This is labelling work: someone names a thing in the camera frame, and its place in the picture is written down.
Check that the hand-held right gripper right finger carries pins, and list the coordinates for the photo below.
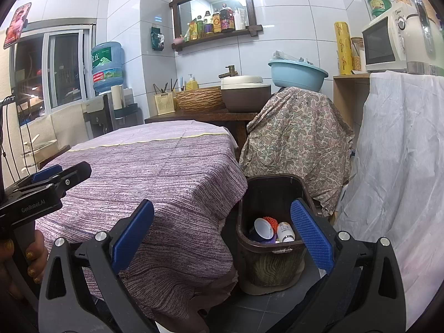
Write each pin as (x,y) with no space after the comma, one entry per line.
(310,236)

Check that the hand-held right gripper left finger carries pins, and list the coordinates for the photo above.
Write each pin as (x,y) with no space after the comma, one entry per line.
(133,236)

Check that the green hanging packet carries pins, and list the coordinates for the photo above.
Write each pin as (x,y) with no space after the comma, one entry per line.
(156,38)

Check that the dark brown trash bin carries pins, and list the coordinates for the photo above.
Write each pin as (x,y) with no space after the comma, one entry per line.
(263,190)

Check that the black phone stand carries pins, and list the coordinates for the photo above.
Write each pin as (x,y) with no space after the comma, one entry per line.
(4,138)

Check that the brown and white pot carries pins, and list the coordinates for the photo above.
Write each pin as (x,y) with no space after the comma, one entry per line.
(244,95)

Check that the person's left hand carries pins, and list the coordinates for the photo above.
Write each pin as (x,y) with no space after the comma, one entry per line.
(40,256)

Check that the wicker basket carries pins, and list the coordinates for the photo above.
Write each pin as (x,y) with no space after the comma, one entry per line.
(199,99)

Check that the bronze faucet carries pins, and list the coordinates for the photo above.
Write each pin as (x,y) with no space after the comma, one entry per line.
(229,72)

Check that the white paper roll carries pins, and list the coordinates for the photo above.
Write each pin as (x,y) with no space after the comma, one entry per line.
(116,97)

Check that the light blue plastic basin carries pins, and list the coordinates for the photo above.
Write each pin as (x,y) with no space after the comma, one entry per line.
(296,73)

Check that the wooden framed mirror with shelf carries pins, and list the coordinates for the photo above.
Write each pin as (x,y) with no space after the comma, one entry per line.
(215,3)

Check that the glass jar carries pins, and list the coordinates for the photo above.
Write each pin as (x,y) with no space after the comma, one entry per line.
(357,53)

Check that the sliding window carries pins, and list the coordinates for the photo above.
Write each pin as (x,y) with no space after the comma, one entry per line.
(52,66)

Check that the beige utensil holder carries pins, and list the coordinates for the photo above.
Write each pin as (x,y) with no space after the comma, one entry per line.
(164,102)

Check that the blue water jug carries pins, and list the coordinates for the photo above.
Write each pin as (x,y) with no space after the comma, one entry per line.
(107,66)

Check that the red foam net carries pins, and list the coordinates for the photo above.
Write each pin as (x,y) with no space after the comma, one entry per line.
(270,222)

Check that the light wooden cabinet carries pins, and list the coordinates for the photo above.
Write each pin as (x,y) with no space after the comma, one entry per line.
(347,97)

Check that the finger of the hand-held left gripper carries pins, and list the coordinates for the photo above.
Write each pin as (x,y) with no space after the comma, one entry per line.
(48,174)
(78,173)

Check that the white plastic bottle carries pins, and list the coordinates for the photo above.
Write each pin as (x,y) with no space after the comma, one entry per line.
(286,232)

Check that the white microwave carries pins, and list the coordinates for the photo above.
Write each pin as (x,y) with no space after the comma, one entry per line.
(381,43)

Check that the small pink dish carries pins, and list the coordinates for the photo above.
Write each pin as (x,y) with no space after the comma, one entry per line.
(179,40)

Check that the water dispenser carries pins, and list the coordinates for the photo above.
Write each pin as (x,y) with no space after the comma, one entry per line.
(100,114)

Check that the row of condiment bottles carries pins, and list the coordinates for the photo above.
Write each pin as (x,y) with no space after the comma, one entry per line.
(227,19)

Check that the floral cloth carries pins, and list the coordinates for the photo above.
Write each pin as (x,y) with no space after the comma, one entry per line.
(295,138)

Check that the yellow soap bottle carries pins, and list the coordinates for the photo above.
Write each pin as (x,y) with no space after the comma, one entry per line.
(192,83)

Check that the white cloth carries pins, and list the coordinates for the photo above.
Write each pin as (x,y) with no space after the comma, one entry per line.
(395,166)

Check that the mounted phone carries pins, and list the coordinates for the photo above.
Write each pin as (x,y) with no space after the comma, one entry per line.
(17,24)

